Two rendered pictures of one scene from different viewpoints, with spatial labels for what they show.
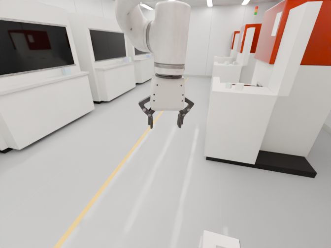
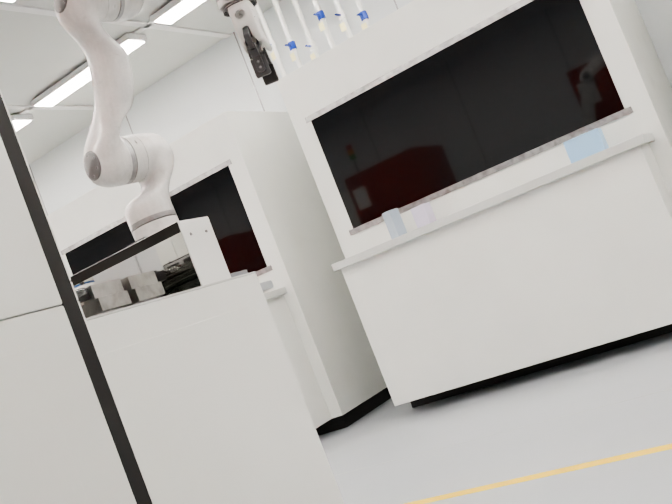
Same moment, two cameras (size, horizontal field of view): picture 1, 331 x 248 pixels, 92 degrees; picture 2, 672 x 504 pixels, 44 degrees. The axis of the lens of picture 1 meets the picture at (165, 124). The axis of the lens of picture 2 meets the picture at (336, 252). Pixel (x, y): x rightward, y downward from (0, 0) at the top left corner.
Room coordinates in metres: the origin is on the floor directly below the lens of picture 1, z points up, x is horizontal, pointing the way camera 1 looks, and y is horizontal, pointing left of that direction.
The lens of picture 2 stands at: (0.91, -1.67, 0.71)
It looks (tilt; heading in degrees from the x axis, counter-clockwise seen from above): 3 degrees up; 105
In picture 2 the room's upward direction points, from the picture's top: 21 degrees counter-clockwise
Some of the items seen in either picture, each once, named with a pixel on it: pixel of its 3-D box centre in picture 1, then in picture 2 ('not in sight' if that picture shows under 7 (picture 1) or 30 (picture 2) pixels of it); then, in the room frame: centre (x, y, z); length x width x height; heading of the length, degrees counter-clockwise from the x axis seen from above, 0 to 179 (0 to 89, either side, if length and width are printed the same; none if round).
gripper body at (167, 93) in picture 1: (167, 91); (247, 27); (0.46, -0.01, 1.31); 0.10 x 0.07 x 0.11; 99
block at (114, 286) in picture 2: not in sight; (102, 290); (0.04, -0.19, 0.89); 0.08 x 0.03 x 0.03; 74
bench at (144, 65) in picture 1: (136, 55); not in sight; (7.01, 1.16, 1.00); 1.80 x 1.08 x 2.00; 164
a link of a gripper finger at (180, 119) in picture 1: (183, 116); (257, 59); (0.47, -0.06, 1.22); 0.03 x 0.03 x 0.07; 9
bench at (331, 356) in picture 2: not in sight; (207, 305); (-1.47, 3.52, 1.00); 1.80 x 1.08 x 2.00; 164
